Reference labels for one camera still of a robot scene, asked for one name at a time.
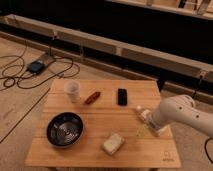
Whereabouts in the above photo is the white sponge block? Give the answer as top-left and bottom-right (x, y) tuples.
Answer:
(102, 133), (125, 155)

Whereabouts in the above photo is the black ceramic bowl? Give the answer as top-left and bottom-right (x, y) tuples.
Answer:
(46, 112), (84, 148)

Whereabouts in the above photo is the black smartphone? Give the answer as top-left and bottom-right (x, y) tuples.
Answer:
(118, 89), (127, 106)

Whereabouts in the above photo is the clear plastic bottle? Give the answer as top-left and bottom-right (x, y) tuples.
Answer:
(136, 106), (150, 138)

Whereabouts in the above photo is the wooden table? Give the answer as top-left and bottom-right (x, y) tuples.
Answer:
(25, 79), (181, 168)

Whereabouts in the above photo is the black cable at right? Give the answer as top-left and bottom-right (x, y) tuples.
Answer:
(203, 137), (213, 166)

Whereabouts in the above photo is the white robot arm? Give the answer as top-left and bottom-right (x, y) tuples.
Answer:
(145, 95), (213, 138)

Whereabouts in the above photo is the translucent plastic cup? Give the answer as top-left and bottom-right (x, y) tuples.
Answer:
(64, 81), (80, 103)

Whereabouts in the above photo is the red-brown sausage snack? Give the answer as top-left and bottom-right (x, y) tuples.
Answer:
(85, 92), (100, 105)

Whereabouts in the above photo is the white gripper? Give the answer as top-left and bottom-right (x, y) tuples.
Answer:
(146, 111), (167, 136)

